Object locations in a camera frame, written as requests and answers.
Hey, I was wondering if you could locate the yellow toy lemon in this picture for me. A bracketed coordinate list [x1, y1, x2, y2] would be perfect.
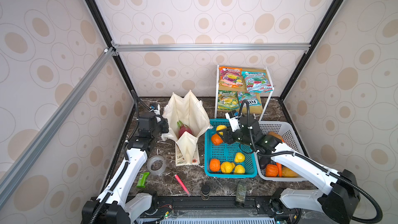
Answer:
[216, 125, 227, 136]

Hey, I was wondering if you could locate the pink dragon fruit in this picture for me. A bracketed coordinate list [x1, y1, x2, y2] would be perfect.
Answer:
[177, 120, 193, 138]

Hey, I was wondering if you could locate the cream canvas grocery bag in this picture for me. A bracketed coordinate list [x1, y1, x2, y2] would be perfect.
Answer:
[161, 91, 210, 167]

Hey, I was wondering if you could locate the orange fruits candy bag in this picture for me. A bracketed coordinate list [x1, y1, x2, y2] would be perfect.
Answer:
[219, 66, 243, 88]

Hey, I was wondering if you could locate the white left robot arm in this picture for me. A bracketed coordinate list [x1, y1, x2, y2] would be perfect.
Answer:
[82, 110, 169, 224]

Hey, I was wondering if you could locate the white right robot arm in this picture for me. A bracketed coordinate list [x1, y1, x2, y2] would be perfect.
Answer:
[221, 111, 383, 224]

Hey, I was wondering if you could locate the teal Fox's candy bag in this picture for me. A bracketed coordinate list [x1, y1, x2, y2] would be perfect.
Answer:
[237, 92, 261, 106]

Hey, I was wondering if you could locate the green lemon candy bag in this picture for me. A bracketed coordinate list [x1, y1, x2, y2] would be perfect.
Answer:
[218, 90, 239, 111]

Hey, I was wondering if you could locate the teal mint candy bag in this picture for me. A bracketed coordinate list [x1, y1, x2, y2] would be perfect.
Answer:
[242, 71, 273, 93]

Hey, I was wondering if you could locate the brown toy potato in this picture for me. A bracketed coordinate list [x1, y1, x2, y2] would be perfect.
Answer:
[268, 131, 284, 143]

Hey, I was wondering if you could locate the teal plastic basket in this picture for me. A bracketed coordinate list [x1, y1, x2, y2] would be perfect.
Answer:
[204, 118, 258, 179]

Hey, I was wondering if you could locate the purple toy eggplant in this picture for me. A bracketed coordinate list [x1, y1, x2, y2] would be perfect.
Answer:
[259, 157, 271, 170]

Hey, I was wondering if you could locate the orange upper toy orange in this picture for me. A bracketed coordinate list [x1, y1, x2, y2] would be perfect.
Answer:
[211, 134, 223, 146]

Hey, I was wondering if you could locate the orange toy orange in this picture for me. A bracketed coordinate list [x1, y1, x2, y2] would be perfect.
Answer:
[211, 134, 223, 146]
[209, 159, 221, 172]

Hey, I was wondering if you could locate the white plastic basket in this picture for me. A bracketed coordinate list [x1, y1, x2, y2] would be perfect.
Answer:
[256, 121, 307, 182]

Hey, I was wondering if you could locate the small orange toy pumpkin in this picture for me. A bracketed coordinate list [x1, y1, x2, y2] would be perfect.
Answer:
[265, 164, 279, 177]

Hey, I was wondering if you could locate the orange toy carrot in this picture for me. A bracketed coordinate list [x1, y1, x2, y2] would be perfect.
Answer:
[276, 163, 283, 177]

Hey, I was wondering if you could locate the orange lower toy orange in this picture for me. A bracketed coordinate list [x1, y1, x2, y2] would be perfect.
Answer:
[209, 159, 221, 172]

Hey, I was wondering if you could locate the clear tape roll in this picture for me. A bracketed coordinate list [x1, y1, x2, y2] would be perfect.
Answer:
[147, 155, 166, 176]

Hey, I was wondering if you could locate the yellow toy mango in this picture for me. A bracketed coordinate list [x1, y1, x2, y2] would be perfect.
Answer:
[282, 167, 299, 178]

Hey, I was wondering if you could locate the white wooden shelf rack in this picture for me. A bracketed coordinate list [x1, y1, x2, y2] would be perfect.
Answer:
[214, 64, 275, 120]

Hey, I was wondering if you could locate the green small package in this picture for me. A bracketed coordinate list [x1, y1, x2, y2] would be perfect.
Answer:
[136, 172, 150, 188]

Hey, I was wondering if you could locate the pink marker pen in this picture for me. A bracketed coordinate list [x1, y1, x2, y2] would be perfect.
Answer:
[174, 174, 191, 197]

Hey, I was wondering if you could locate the black small jar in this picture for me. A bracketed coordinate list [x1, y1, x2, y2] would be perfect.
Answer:
[201, 184, 210, 201]

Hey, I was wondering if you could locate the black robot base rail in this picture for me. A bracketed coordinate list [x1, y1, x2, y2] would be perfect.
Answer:
[81, 195, 349, 224]

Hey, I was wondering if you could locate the horizontal aluminium frame bar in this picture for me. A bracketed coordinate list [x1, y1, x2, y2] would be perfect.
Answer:
[114, 43, 311, 52]

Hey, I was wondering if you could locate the left aluminium frame bar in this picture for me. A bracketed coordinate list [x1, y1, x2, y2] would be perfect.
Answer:
[1, 47, 115, 208]

